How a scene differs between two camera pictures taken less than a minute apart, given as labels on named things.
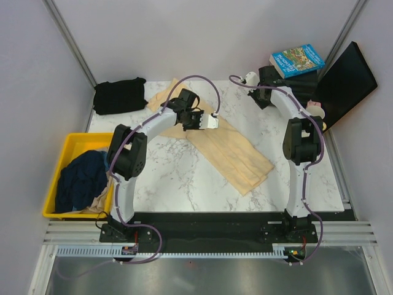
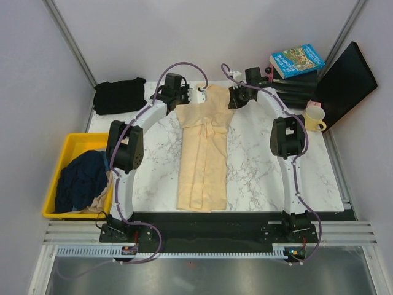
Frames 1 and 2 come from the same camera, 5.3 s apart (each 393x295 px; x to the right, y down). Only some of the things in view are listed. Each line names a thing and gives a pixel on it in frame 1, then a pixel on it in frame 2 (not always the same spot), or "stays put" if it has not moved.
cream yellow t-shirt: (244, 166) → (202, 165)
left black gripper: (196, 127) → (185, 90)
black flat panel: (346, 80) stays put
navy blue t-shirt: (80, 180) stays put
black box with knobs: (304, 86) stays put
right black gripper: (262, 105) → (234, 103)
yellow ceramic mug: (316, 110) stays put
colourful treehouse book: (297, 61) stays put
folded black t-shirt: (120, 96) stays put
